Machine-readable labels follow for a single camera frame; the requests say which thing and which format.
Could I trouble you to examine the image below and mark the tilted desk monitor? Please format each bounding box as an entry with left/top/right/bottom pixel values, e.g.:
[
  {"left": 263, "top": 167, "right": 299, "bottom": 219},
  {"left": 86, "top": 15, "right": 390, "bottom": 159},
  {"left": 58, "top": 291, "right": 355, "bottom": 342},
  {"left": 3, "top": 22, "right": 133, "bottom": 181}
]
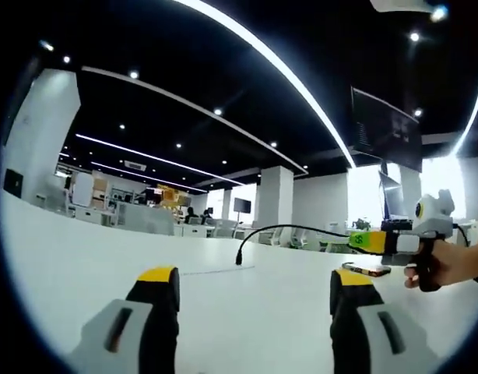
[{"left": 378, "top": 170, "right": 409, "bottom": 220}]

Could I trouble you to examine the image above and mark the black monitor on stand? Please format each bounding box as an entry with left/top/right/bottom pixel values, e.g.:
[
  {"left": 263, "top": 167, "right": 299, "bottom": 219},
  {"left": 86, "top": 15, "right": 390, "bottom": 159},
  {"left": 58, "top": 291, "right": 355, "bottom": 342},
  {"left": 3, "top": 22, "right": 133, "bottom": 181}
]
[{"left": 234, "top": 197, "right": 252, "bottom": 225}]

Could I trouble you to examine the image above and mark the ceiling-mounted black monitor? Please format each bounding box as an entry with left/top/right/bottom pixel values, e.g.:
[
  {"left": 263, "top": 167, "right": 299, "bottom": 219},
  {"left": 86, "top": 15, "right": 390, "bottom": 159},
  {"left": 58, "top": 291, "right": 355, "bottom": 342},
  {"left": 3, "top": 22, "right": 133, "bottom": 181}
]
[{"left": 350, "top": 86, "right": 424, "bottom": 173}]

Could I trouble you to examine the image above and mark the black box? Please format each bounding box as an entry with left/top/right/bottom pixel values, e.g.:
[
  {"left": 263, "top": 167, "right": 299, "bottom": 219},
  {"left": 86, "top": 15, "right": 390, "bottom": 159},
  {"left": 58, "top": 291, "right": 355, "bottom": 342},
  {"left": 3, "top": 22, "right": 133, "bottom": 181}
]
[{"left": 4, "top": 168, "right": 25, "bottom": 197}]

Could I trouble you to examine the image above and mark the yellow machine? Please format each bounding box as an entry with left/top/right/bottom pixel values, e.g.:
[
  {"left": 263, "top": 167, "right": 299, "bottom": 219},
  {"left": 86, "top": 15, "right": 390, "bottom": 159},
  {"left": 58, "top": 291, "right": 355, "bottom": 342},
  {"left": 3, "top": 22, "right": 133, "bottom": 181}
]
[{"left": 156, "top": 185, "right": 192, "bottom": 211}]

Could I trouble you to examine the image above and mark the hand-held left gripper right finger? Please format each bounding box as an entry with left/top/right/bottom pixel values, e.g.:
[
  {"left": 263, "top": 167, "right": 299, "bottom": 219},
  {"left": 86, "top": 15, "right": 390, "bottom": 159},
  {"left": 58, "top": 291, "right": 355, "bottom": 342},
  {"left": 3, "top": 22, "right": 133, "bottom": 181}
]
[{"left": 329, "top": 268, "right": 442, "bottom": 374}]

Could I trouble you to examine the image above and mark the white board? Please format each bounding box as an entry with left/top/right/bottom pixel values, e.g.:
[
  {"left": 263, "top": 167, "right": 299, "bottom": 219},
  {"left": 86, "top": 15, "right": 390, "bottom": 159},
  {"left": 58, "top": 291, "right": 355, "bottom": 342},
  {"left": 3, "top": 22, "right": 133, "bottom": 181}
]
[{"left": 72, "top": 173, "right": 94, "bottom": 206}]

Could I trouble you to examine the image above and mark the white desk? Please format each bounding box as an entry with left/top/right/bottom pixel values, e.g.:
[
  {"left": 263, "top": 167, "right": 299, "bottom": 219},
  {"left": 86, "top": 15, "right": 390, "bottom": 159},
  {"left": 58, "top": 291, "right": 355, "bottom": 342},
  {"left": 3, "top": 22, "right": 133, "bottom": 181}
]
[{"left": 0, "top": 186, "right": 478, "bottom": 374}]

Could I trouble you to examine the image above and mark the long curved ceiling light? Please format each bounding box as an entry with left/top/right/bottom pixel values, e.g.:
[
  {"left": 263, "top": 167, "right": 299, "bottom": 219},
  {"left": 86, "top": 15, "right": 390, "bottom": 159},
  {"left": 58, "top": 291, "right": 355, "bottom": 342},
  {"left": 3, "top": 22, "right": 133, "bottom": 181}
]
[{"left": 176, "top": 0, "right": 357, "bottom": 169}]

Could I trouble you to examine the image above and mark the grey desk partition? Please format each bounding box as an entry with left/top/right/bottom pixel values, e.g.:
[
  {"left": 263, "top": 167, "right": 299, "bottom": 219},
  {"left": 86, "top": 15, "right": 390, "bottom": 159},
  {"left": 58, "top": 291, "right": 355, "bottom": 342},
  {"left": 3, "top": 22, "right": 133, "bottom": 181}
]
[{"left": 116, "top": 202, "right": 175, "bottom": 236}]

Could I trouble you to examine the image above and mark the smartphone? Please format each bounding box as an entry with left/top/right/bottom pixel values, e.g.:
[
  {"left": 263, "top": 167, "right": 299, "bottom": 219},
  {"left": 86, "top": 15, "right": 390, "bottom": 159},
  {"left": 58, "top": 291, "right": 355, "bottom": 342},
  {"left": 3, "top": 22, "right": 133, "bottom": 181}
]
[{"left": 342, "top": 262, "right": 392, "bottom": 278}]

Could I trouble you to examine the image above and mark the person's right hand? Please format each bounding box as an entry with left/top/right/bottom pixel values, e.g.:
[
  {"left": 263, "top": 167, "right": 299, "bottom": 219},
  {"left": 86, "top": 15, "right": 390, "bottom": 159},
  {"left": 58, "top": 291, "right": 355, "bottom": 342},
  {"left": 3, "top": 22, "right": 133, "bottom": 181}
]
[{"left": 404, "top": 239, "right": 460, "bottom": 291}]

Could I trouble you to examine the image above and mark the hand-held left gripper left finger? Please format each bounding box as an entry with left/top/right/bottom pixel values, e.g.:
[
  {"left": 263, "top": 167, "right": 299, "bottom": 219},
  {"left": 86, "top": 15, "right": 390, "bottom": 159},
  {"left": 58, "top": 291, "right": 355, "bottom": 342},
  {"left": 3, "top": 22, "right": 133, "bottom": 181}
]
[{"left": 69, "top": 265, "right": 181, "bottom": 374}]

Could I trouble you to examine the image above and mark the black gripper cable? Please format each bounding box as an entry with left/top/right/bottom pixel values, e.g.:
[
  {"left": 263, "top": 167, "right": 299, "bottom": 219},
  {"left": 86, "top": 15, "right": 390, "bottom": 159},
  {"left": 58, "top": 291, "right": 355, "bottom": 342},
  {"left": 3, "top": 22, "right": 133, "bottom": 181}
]
[{"left": 452, "top": 224, "right": 472, "bottom": 247}]

